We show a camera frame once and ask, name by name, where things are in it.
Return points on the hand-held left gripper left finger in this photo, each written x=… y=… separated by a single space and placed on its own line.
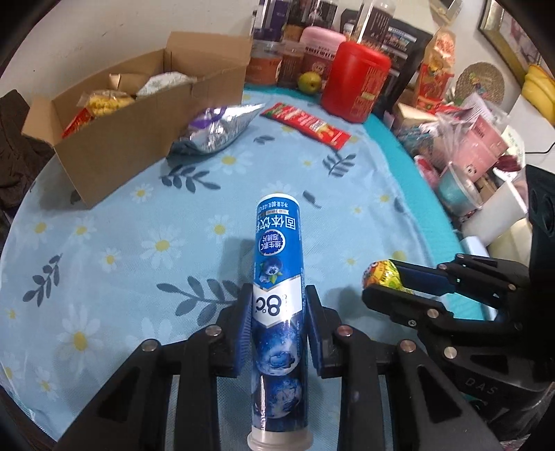
x=245 y=329

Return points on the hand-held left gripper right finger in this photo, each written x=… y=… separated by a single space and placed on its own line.
x=314 y=334

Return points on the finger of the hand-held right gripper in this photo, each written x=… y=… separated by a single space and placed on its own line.
x=425 y=279
x=403 y=308

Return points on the orange lollipop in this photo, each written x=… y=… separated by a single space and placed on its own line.
x=381 y=273

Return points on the blue tablet tube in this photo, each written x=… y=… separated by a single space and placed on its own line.
x=277 y=269

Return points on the brown cardboard box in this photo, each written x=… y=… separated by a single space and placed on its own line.
x=130 y=130

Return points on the white patterned snack packet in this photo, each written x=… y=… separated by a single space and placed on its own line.
x=167 y=82

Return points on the clear bag of yellow chips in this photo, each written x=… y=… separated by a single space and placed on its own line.
x=106 y=102

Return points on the teal bowl clear lid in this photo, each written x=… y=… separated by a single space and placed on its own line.
x=457 y=191

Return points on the white paper cup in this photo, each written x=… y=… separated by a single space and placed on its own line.
x=494 y=212

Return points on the pink box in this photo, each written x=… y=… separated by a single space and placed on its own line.
x=481 y=143

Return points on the tan cardboard box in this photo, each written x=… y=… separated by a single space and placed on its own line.
x=412 y=117

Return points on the long red snack packet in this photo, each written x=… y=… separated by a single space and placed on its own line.
x=308 y=123

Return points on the purple silver snack bag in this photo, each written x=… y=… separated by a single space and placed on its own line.
x=217 y=130

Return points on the red gold gift bag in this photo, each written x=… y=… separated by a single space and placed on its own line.
x=435 y=78

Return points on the round woven mat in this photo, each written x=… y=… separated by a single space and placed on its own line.
x=481 y=82

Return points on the red canister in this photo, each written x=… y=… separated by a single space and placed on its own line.
x=353 y=82

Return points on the yellow bananas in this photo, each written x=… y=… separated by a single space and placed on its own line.
x=540 y=86

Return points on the green pear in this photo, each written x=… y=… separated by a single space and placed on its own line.
x=310 y=81

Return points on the black printed pouch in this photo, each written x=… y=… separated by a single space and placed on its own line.
x=403 y=43

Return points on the clear jar brown contents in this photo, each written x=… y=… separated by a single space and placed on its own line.
x=264 y=65
x=290 y=65

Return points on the pink canister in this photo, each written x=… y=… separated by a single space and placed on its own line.
x=323 y=43

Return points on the large framed picture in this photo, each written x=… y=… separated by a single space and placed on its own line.
x=511 y=34

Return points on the clear bottle dark label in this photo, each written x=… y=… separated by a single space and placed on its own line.
x=318 y=13
x=375 y=21

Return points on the dark coffee pouch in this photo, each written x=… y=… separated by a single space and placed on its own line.
x=351 y=24

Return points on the red gold snack packet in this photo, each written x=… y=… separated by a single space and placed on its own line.
x=78 y=121

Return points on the purple box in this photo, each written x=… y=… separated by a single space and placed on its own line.
x=271 y=17

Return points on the small wooden picture frame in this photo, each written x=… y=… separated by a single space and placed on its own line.
x=446 y=8

